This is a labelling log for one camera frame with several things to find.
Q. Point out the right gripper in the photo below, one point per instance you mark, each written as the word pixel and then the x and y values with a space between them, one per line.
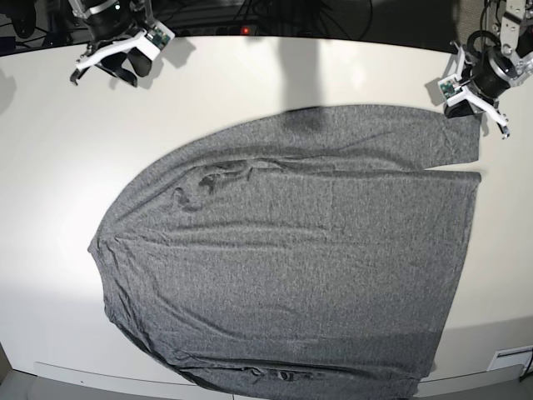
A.
pixel 125 33

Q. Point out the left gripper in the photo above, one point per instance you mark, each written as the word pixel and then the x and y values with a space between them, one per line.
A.
pixel 477 80

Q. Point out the grey T-shirt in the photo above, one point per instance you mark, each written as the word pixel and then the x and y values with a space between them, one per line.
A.
pixel 313 254

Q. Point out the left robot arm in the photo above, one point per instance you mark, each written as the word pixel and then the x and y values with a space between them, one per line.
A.
pixel 502 24

